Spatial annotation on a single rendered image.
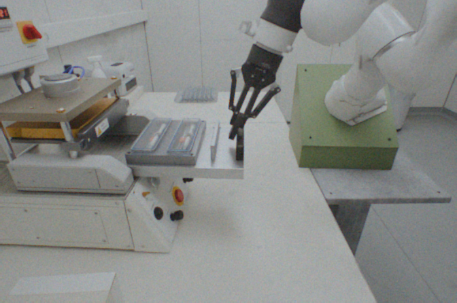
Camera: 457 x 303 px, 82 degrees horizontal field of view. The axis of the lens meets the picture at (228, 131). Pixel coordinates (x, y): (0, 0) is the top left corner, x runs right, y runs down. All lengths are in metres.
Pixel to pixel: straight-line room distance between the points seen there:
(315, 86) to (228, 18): 2.12
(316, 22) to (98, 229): 0.64
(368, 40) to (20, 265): 1.02
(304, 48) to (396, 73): 2.09
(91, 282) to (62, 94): 0.42
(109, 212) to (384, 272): 1.50
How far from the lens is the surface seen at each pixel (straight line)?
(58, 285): 0.65
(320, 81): 1.10
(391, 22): 0.79
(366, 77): 0.87
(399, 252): 1.96
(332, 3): 0.48
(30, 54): 0.92
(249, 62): 0.61
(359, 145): 1.05
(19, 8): 0.92
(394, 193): 1.04
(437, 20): 0.77
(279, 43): 0.58
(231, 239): 0.75
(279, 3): 0.58
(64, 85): 0.74
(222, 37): 3.10
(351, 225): 1.37
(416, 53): 0.76
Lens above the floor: 1.32
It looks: 27 degrees down
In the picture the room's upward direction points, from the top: straight up
